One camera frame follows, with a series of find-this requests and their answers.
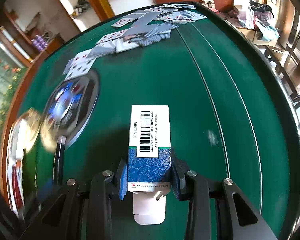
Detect scattered playing card pile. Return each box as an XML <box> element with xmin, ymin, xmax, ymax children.
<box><xmin>74</xmin><ymin>3</ymin><xmax>207</xmax><ymax>61</ymax></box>

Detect red pouch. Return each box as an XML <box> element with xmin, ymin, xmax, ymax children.
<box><xmin>12</xmin><ymin>165</ymin><xmax>24</xmax><ymax>210</ymax></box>

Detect clothes pile on stool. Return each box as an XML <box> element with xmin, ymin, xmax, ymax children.
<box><xmin>238</xmin><ymin>0</ymin><xmax>280</xmax><ymax>41</ymax></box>

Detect face-up card near console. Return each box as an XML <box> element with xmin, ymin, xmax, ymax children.
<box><xmin>64</xmin><ymin>58</ymin><xmax>95</xmax><ymax>81</ymax></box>

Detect round table centre console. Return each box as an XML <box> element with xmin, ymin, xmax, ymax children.
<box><xmin>40</xmin><ymin>69</ymin><xmax>100</xmax><ymax>152</ymax></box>

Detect shoes on shelf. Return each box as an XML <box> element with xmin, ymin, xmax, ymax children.
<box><xmin>74</xmin><ymin>0</ymin><xmax>91</xmax><ymax>15</ymax></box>

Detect purple spray can left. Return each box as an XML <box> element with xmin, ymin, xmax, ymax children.
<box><xmin>31</xmin><ymin>39</ymin><xmax>45</xmax><ymax>51</ymax></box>

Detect purple spray can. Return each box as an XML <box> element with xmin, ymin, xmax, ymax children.
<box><xmin>31</xmin><ymin>39</ymin><xmax>45</xmax><ymax>51</ymax></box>
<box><xmin>36</xmin><ymin>35</ymin><xmax>48</xmax><ymax>48</ymax></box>

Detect wooden chair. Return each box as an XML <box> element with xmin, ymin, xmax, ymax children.
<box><xmin>264</xmin><ymin>10</ymin><xmax>300</xmax><ymax>108</ymax></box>

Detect purple spray can right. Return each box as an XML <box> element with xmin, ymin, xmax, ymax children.
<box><xmin>36</xmin><ymin>35</ymin><xmax>48</xmax><ymax>48</ymax></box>

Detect blue white medicine box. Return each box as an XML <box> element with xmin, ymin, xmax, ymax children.
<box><xmin>127</xmin><ymin>105</ymin><xmax>171</xmax><ymax>225</ymax></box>

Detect gold-rimmed tray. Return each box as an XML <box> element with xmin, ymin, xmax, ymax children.
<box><xmin>5</xmin><ymin>108</ymin><xmax>63</xmax><ymax>218</ymax></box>

